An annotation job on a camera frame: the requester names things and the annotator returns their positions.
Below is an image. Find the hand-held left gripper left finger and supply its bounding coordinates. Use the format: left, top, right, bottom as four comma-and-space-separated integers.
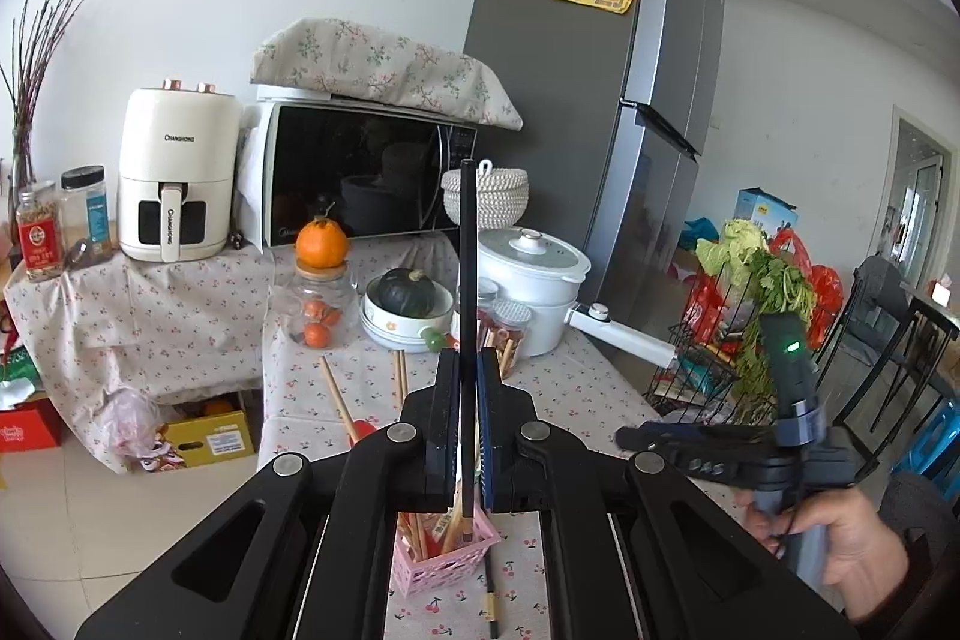
75, 347, 461, 640

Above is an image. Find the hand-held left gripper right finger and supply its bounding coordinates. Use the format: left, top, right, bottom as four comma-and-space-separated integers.
477, 346, 863, 640

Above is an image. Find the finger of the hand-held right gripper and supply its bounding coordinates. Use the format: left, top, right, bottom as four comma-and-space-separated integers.
660, 449, 758, 482
615, 424, 775, 453

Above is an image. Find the pink plastic basket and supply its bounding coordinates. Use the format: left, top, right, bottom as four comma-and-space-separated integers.
392, 511, 502, 600

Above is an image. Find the black chopstick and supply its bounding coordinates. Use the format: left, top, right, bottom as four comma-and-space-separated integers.
459, 158, 477, 525
482, 554, 502, 639

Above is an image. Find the person's right forearm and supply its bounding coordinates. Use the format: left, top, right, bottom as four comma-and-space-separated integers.
847, 471, 960, 640

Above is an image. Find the person's right hand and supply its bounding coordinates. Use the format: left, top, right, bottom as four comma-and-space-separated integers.
733, 486, 910, 620

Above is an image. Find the pile of snack packets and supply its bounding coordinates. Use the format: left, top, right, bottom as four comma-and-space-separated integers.
660, 340, 751, 416

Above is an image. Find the red plastic bag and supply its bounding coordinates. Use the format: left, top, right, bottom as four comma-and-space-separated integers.
772, 227, 845, 341
679, 271, 725, 341

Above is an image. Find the leafy coriander bunch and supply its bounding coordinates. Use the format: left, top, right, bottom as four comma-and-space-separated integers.
750, 250, 818, 319

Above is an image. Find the black chair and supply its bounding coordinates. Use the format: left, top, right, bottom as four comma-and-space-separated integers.
814, 255, 912, 453

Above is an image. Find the cherry print tablecloth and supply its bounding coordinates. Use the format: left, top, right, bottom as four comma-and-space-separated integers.
4, 231, 297, 472
259, 231, 751, 640

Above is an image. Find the jar of dried slices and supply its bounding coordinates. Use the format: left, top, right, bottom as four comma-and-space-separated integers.
487, 299, 535, 380

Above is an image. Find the white printed bowl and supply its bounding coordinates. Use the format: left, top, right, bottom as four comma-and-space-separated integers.
361, 276, 455, 352

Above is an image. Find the jar of red berries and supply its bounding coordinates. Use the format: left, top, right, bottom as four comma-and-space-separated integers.
474, 278, 502, 348

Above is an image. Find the white electric pot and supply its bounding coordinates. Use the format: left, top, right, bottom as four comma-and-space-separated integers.
480, 265, 680, 371

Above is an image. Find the blue plastic stool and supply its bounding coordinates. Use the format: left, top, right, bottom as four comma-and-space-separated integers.
892, 396, 960, 476

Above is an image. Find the dark green squash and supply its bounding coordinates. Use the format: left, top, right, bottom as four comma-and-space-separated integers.
375, 267, 438, 319

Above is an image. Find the dark dining table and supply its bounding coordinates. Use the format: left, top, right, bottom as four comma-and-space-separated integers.
900, 284, 960, 341

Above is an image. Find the green cabbage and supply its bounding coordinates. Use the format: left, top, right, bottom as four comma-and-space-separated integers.
696, 218, 773, 289

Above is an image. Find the blue cardboard box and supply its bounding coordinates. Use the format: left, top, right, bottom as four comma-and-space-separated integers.
735, 188, 798, 236

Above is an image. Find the white pot lid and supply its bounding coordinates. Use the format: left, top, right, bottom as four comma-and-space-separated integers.
478, 227, 592, 285

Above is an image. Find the clear glass jar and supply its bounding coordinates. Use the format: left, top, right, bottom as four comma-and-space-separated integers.
285, 261, 362, 352

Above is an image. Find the large orange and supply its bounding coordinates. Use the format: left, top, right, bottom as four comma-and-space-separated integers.
295, 203, 351, 270

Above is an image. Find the white framed door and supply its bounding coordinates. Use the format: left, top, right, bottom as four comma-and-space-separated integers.
889, 104, 947, 289

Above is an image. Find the yellow cardboard box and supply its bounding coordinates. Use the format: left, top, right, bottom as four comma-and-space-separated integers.
157, 411, 257, 468

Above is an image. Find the white woven basket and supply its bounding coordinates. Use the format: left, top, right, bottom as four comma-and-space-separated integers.
441, 160, 530, 230

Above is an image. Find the black microwave oven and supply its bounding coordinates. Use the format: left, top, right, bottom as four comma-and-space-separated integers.
238, 100, 481, 251

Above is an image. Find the pink plastic bag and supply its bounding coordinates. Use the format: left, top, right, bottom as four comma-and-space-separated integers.
97, 387, 162, 461

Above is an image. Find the grey refrigerator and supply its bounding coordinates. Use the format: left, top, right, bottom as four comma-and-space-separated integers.
461, 0, 727, 311

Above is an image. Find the floral cloth cover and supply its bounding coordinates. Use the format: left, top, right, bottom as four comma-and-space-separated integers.
250, 17, 524, 131

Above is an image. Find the cream air fryer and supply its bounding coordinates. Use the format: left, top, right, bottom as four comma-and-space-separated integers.
118, 77, 242, 262

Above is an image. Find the red box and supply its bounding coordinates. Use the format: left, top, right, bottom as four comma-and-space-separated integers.
0, 396, 65, 453

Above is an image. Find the black lid spice jar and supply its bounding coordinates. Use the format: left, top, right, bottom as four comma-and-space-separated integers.
58, 165, 115, 270

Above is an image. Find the green package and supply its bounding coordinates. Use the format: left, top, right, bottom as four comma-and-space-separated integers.
0, 347, 38, 386

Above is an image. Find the red label jar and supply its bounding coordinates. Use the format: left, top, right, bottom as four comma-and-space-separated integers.
15, 181, 65, 283

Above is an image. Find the dry branches bunch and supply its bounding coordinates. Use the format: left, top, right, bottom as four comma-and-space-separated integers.
0, 0, 106, 191

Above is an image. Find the black wire rack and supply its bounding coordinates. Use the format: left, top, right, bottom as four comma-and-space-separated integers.
645, 321, 781, 420

